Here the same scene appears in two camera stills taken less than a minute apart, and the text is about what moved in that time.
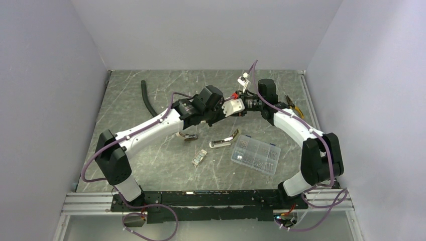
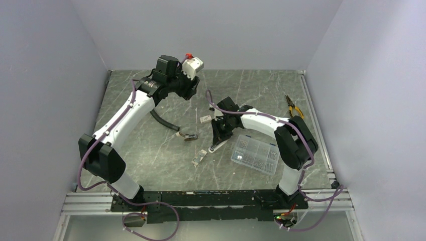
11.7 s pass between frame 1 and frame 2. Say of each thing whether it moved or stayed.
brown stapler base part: stayed
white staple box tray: stayed
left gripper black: moved
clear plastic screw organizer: stayed
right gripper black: moved
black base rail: stayed
